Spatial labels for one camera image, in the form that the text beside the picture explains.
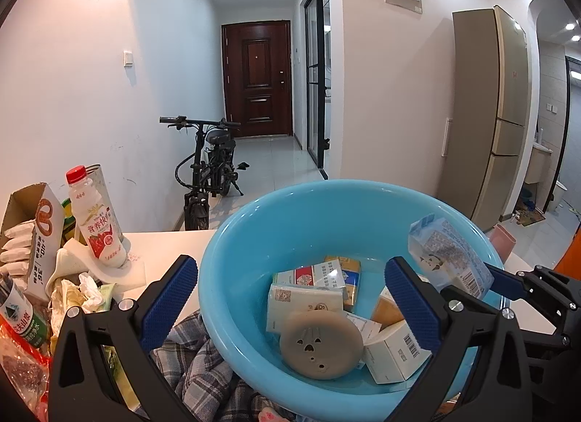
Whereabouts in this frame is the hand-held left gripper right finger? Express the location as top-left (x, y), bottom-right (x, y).
top-left (383, 255), bottom-right (541, 422)

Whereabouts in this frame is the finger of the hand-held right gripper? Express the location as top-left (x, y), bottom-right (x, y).
top-left (485, 265), bottom-right (527, 302)

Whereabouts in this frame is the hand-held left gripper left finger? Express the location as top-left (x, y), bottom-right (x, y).
top-left (48, 254), bottom-right (200, 422)

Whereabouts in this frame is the blue tissue packet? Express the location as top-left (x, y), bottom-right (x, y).
top-left (407, 216), bottom-right (495, 300)

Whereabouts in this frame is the blue plastic basin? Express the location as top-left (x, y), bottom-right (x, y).
top-left (198, 179), bottom-right (505, 420)

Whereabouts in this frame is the tan box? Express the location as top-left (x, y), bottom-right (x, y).
top-left (371, 286), bottom-right (406, 329)

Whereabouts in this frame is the pink cup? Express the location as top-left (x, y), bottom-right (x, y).
top-left (489, 223), bottom-right (517, 264)

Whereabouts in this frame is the orange chair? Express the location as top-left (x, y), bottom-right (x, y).
top-left (554, 229), bottom-right (581, 287)

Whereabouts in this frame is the white paper towel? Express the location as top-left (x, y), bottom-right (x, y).
top-left (45, 238), bottom-right (147, 298)

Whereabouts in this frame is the white box with barcode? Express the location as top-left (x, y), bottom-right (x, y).
top-left (363, 320), bottom-right (434, 384)

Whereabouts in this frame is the flat white paper box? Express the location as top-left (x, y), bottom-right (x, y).
top-left (345, 311), bottom-right (383, 345)

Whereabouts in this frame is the plaid cloth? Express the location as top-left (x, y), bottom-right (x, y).
top-left (150, 311), bottom-right (284, 422)

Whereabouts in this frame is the yellow box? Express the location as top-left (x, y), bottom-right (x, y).
top-left (324, 256), bottom-right (362, 305)

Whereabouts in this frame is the crumpled tissue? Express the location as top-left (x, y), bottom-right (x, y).
top-left (50, 272), bottom-right (116, 327)

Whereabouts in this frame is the round beige disc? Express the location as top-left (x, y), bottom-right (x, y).
top-left (279, 311), bottom-right (365, 380)

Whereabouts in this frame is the white and blue pack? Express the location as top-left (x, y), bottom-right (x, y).
top-left (313, 261), bottom-right (350, 289)

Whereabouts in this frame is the red-capped milk drink bottle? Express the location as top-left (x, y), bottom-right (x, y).
top-left (66, 165), bottom-right (128, 269)

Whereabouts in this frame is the white tissue pack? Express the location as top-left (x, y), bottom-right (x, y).
top-left (265, 283), bottom-right (346, 334)

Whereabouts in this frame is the white box with red label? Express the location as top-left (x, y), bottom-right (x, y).
top-left (272, 268), bottom-right (318, 289)

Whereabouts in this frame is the sink cabinet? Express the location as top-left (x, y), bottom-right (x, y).
top-left (522, 143), bottom-right (553, 187)

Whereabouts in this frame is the yellow green carton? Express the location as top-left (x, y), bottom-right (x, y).
top-left (61, 197), bottom-right (81, 245)

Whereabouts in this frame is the open cardboard box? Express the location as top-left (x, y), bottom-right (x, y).
top-left (0, 183), bottom-right (66, 302)

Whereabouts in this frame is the black bicycle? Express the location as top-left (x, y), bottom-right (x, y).
top-left (159, 116), bottom-right (244, 231)

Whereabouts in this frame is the green-label water bottle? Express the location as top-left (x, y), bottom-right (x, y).
top-left (0, 274), bottom-right (50, 350)

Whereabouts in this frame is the row of white sachets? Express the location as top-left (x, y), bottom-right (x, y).
top-left (0, 218), bottom-right (37, 278)

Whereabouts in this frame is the beige refrigerator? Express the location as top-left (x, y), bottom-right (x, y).
top-left (436, 5), bottom-right (531, 230)

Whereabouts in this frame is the red plastic bag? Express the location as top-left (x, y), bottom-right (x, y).
top-left (0, 313), bottom-right (52, 422)

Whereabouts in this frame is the brown entrance door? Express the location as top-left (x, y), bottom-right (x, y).
top-left (221, 19), bottom-right (295, 139)

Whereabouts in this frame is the black-framed glass door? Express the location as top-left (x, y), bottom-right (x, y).
top-left (303, 0), bottom-right (331, 169)

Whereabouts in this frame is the white wall box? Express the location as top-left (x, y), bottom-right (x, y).
top-left (441, 117), bottom-right (454, 158)

